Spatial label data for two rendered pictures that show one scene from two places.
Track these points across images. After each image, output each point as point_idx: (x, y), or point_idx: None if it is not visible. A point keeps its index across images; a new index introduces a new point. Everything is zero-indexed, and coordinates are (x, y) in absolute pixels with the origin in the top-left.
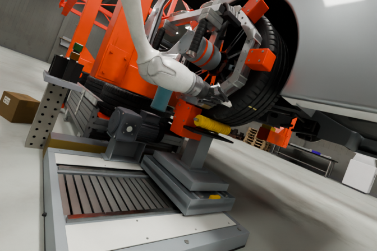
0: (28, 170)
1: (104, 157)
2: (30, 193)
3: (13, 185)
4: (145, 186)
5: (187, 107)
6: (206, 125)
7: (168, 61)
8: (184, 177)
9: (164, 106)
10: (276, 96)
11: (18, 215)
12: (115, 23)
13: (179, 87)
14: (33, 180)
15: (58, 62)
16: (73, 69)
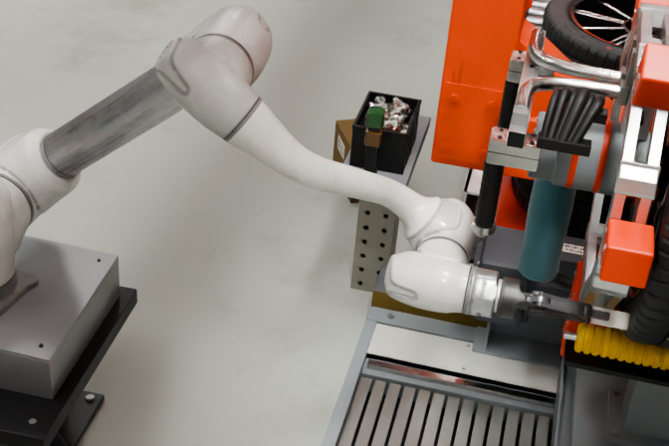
0: (336, 351)
1: (476, 341)
2: (324, 403)
3: (307, 383)
4: (528, 441)
5: (573, 292)
6: (596, 353)
7: (401, 276)
8: None
9: (542, 271)
10: None
11: (298, 438)
12: (449, 30)
13: (437, 311)
14: (337, 376)
15: (358, 138)
16: (375, 164)
